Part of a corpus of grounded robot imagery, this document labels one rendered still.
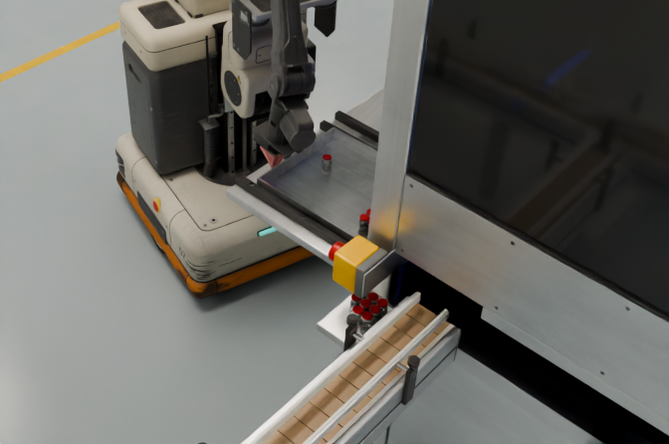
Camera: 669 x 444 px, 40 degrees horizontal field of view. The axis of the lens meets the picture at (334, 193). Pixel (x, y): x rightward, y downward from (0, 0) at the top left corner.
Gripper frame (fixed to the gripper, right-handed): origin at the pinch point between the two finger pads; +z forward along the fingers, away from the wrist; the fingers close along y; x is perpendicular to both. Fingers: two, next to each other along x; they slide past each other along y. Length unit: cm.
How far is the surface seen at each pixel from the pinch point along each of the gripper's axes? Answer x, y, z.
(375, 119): 33.1, 2.4, 3.0
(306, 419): -45, 51, -10
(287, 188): -1.1, 5.6, 2.1
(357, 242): -15.2, 34.5, -17.7
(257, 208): -10.3, 5.6, 2.3
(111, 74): 73, -153, 117
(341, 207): 2.9, 18.1, 0.1
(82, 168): 27, -110, 110
